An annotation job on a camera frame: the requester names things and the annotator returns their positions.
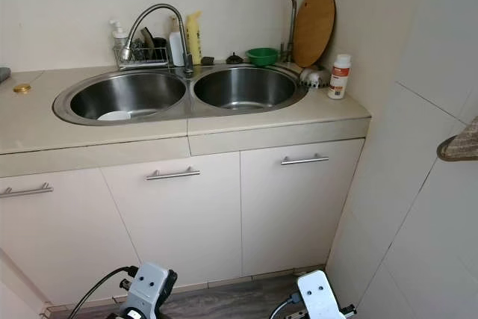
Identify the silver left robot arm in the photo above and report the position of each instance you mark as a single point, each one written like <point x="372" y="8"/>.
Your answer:
<point x="127" y="315"/>

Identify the dark kitchen utensil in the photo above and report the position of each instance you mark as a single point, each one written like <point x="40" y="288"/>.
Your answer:
<point x="158" y="44"/>

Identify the small gold lid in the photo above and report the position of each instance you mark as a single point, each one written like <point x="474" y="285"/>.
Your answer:
<point x="22" y="88"/>

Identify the grey flat object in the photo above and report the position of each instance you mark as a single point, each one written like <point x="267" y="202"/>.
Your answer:
<point x="4" y="75"/>

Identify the cream cabinet door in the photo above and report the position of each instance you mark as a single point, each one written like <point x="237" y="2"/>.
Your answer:
<point x="179" y="222"/>
<point x="52" y="244"/>
<point x="291" y="214"/>

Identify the stainless steel double sink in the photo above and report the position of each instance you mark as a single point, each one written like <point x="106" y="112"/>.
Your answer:
<point x="127" y="95"/>

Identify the white pump soap dispenser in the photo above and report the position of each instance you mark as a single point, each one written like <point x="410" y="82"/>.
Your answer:
<point x="119" y="37"/>

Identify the black sink plug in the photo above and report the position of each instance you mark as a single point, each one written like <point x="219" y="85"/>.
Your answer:
<point x="234" y="59"/>

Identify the green plastic bowl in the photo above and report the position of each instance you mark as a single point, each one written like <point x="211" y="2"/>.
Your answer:
<point x="262" y="56"/>

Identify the tall steel faucet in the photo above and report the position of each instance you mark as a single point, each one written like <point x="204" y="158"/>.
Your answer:
<point x="292" y="24"/>

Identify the round wooden cutting board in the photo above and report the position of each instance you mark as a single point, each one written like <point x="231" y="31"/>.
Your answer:
<point x="315" y="28"/>

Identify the white bottle with red label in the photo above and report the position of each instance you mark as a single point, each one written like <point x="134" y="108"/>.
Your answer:
<point x="340" y="78"/>

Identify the beige hanging towel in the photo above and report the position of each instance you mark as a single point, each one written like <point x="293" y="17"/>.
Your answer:
<point x="461" y="143"/>

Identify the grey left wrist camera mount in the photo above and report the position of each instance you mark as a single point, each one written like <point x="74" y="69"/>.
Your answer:
<point x="151" y="285"/>

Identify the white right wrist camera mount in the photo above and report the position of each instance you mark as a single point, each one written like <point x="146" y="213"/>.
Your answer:
<point x="320" y="293"/>

